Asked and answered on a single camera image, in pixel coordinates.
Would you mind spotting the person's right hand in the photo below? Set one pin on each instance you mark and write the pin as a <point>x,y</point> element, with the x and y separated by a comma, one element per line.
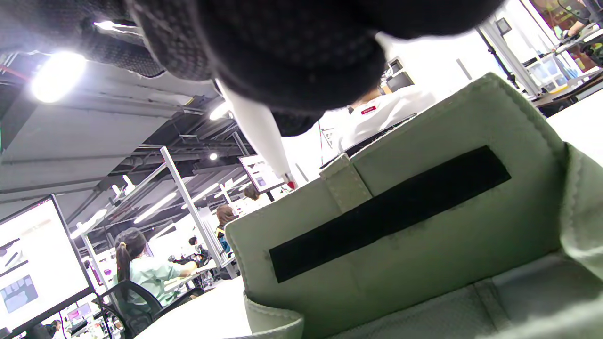
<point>292,52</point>

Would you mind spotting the white twist pen red cap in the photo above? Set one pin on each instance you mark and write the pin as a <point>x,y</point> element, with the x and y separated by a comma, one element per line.
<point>259,132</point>

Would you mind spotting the green fabric pencil pouch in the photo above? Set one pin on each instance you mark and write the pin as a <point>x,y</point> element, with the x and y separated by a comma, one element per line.
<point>447,235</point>

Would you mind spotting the display screen on stand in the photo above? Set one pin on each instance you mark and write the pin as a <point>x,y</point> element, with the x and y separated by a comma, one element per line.
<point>259,174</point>

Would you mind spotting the clear storage box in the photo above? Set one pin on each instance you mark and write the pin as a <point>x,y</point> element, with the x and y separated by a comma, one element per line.
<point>549,73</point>

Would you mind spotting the black office chair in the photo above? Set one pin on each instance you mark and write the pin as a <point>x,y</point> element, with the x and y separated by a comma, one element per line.
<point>136,306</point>

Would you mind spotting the computer monitor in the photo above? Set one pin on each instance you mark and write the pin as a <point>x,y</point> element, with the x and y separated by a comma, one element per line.
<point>37,263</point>

